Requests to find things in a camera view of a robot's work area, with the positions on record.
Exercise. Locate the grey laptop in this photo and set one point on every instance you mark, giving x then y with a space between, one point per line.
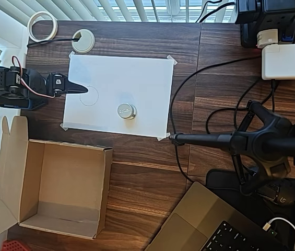
202 209

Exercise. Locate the masking tape piece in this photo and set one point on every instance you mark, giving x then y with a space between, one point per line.
172 60
163 137
72 55
64 126

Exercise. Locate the black mouse pad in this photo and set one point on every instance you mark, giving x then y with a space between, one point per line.
220 180

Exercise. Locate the small silver jar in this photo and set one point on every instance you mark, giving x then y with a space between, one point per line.
126 111

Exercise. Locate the masking tape roll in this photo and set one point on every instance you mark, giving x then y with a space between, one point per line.
29 26

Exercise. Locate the black power strip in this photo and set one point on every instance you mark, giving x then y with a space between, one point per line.
267 14

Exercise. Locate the white paper sheet with circles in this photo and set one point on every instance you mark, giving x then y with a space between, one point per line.
136 78

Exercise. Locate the red perforated block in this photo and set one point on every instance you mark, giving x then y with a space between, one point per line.
12 245

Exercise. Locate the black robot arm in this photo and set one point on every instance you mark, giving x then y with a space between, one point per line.
32 81

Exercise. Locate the black tripod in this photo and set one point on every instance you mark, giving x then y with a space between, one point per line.
262 143

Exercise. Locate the large white power adapter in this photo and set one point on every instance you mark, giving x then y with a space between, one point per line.
285 61

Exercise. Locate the open cardboard box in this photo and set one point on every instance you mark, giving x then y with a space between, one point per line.
89 170

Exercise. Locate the white window blind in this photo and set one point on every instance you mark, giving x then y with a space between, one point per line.
136 10

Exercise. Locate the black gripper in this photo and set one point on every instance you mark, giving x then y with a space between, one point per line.
64 85

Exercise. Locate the black computer mouse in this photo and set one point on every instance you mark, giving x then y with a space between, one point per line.
284 198

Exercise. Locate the blue plug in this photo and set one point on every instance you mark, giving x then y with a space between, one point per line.
288 35

